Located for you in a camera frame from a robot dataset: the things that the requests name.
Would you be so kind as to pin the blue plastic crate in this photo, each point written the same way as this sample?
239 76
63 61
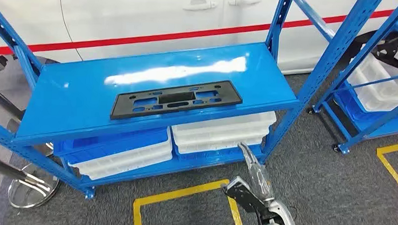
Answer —
351 110
95 143

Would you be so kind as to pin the white plastic crate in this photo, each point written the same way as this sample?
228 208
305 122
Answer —
124 162
381 91
218 132

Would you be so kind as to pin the white car with red stripe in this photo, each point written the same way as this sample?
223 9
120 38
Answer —
139 17

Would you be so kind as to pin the chrome stanchion post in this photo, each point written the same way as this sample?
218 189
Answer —
45 149
30 192

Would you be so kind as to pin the blue metal shelf rack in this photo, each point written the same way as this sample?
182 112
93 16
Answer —
87 98
345 146

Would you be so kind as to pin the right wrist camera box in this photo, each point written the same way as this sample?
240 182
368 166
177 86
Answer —
241 192

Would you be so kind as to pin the black plastic frame part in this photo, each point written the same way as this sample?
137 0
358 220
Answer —
173 98

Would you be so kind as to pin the yellow floor tape square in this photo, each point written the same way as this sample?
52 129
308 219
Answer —
394 147
183 192

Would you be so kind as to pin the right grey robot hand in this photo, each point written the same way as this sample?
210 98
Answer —
259 180

